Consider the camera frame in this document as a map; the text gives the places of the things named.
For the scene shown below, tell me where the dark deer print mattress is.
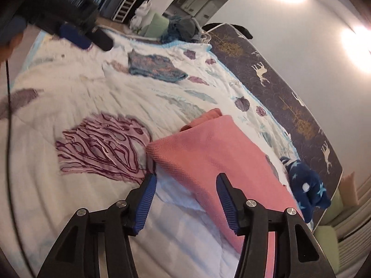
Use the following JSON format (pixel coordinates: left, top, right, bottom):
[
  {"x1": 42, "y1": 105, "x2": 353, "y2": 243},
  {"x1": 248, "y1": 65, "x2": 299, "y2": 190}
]
[{"x1": 207, "y1": 23, "x2": 344, "y2": 226}]

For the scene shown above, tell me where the navy star print garment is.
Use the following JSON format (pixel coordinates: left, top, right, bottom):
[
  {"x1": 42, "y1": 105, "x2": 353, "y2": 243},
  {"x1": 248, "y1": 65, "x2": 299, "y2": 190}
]
[{"x1": 280, "y1": 156, "x2": 331, "y2": 223}]

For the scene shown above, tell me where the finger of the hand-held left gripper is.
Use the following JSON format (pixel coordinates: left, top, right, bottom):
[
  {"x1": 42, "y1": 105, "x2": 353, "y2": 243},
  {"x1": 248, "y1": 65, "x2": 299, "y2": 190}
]
[
  {"x1": 60, "y1": 24, "x2": 94, "y2": 50},
  {"x1": 91, "y1": 27, "x2": 113, "y2": 51}
]

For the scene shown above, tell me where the orange pillow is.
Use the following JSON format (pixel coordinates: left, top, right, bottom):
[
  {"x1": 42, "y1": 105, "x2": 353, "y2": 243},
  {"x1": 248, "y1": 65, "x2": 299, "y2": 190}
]
[{"x1": 339, "y1": 171, "x2": 356, "y2": 206}]

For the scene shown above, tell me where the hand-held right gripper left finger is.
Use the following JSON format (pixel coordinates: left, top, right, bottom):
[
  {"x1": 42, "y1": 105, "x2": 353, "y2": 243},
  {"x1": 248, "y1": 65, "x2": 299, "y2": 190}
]
[{"x1": 36, "y1": 173, "x2": 157, "y2": 278}]

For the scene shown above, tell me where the white shelf rack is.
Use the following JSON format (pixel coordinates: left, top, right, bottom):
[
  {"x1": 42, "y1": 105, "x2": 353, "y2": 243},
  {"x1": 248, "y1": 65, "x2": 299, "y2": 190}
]
[{"x1": 114, "y1": 0, "x2": 137, "y2": 22}]

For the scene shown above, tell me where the folded blue floral garment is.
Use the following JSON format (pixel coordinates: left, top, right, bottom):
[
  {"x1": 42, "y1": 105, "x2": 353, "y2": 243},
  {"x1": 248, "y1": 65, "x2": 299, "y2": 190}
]
[{"x1": 128, "y1": 49, "x2": 189, "y2": 83}]

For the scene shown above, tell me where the white seashell print quilt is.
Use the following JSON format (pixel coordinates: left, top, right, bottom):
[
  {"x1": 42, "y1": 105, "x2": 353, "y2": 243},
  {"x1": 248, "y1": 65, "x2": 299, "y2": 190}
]
[{"x1": 0, "y1": 27, "x2": 315, "y2": 278}]

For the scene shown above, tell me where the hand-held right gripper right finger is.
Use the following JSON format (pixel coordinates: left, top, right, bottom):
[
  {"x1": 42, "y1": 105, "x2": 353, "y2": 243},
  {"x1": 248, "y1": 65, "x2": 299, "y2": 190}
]
[{"x1": 216, "y1": 173, "x2": 338, "y2": 278}]

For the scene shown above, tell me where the grey wall cabinet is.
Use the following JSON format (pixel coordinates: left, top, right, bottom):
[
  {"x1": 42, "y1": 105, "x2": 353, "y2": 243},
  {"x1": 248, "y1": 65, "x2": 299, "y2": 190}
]
[{"x1": 171, "y1": 0, "x2": 218, "y2": 21}]

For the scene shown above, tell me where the pile of grey blue clothes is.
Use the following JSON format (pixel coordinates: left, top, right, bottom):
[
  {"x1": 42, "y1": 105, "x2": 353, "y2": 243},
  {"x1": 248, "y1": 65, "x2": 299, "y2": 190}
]
[{"x1": 161, "y1": 16, "x2": 209, "y2": 44}]

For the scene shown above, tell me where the black cable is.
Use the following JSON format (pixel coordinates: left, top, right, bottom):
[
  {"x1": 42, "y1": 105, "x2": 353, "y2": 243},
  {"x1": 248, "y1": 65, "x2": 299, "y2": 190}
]
[{"x1": 5, "y1": 59, "x2": 37, "y2": 278}]

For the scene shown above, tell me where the green pillow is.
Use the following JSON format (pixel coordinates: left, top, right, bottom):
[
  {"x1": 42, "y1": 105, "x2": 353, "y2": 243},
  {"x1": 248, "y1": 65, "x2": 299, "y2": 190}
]
[
  {"x1": 142, "y1": 13, "x2": 170, "y2": 39},
  {"x1": 330, "y1": 193, "x2": 344, "y2": 223},
  {"x1": 313, "y1": 224, "x2": 341, "y2": 275}
]

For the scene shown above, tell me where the pink long-sleeve shirt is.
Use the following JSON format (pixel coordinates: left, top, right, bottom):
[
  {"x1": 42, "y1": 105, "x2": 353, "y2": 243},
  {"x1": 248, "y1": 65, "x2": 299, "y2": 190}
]
[{"x1": 146, "y1": 108, "x2": 305, "y2": 278}]

